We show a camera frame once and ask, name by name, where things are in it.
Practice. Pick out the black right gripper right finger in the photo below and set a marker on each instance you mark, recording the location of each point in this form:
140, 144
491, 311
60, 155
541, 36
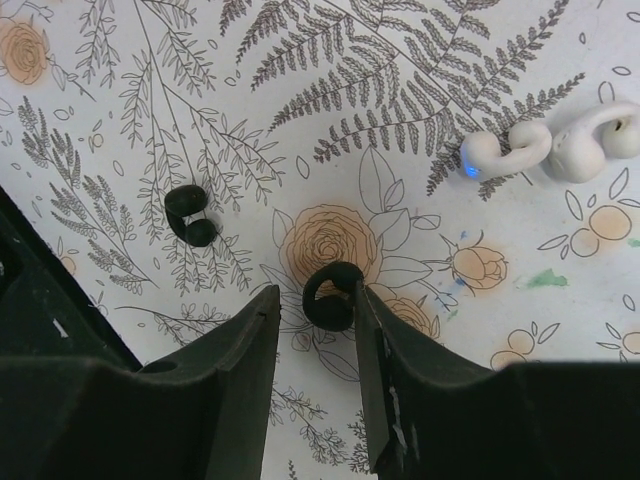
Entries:
430, 413

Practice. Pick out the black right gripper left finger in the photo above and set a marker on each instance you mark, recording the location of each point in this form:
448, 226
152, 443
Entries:
198, 413

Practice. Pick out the black clip earbud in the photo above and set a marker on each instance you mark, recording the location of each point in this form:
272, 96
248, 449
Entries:
328, 296
186, 201

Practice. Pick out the white clip earbud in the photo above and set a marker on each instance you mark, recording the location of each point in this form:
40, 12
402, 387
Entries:
581, 150
529, 143

